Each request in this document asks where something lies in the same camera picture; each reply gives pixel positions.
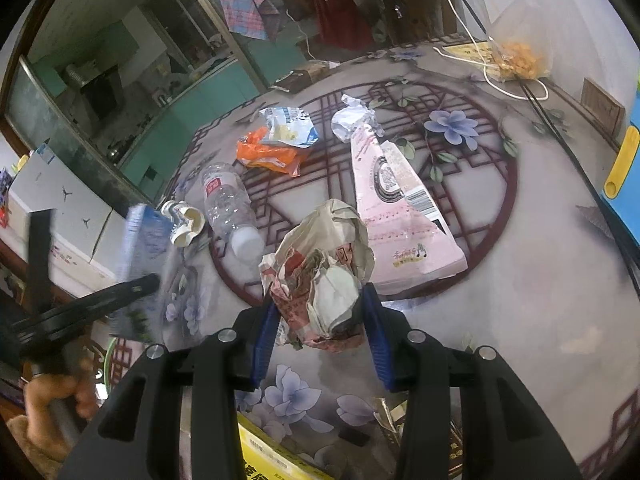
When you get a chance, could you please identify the plaid hanging cloth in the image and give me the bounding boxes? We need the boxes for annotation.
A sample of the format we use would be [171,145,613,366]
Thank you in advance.
[219,0,280,41]

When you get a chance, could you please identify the brown paper bag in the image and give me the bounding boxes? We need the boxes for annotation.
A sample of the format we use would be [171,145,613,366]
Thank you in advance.
[259,200,374,353]

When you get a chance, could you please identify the brown packet on table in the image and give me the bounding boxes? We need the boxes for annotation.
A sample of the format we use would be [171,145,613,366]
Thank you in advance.
[270,60,340,94]

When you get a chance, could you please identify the pink paper bag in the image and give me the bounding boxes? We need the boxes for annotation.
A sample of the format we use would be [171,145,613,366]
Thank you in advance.
[350,125,468,296]

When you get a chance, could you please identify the white cable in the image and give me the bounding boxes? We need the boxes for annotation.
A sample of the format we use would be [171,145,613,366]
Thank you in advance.
[432,0,550,103]

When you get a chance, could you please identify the yellow printed box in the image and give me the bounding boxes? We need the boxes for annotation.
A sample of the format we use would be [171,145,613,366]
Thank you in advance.
[238,413,332,480]

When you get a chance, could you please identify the clear plastic water bottle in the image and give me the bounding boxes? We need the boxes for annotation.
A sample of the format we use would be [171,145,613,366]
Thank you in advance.
[202,162,265,263]

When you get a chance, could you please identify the clear bag of yellow snacks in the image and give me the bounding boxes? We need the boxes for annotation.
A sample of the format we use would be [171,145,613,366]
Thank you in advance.
[488,0,551,81]

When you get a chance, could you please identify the red hanging garment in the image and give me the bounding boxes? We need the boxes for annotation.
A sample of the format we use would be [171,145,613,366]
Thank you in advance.
[314,0,373,51]

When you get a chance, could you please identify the person's left hand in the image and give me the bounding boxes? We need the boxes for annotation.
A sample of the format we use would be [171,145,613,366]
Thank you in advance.
[22,353,100,463]

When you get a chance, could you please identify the small wooden block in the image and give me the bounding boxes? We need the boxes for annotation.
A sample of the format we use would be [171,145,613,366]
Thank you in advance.
[580,77,625,138]

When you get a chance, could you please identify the orange snack wrapper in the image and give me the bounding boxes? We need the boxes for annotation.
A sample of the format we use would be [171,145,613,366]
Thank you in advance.
[235,126,310,177]

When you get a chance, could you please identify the green rimmed red basin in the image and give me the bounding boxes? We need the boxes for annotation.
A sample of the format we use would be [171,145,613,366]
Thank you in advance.
[103,337,118,394]

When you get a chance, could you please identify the black range hood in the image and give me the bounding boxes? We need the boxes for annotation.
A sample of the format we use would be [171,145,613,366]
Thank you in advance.
[60,62,126,122]

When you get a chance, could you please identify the blue white snack bag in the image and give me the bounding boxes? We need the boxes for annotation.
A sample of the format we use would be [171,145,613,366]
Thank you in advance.
[259,106,319,148]

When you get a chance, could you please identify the teal kitchen cabinets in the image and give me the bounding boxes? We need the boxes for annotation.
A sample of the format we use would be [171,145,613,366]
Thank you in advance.
[119,62,258,203]

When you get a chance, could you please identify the blue yellow plastic toy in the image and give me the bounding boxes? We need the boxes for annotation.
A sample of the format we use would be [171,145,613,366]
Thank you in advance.
[601,92,640,260]

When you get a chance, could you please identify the blue white carton box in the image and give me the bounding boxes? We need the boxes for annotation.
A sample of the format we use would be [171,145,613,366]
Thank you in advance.
[110,204,172,344]

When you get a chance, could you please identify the crumpled white wrapper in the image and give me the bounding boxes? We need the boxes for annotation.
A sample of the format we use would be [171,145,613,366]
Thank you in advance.
[331,94,384,143]

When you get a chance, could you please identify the white refrigerator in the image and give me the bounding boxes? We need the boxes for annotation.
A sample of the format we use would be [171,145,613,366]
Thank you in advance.
[8,144,125,297]

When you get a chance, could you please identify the black cable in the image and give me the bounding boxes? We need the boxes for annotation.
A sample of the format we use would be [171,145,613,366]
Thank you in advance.
[439,0,640,295]

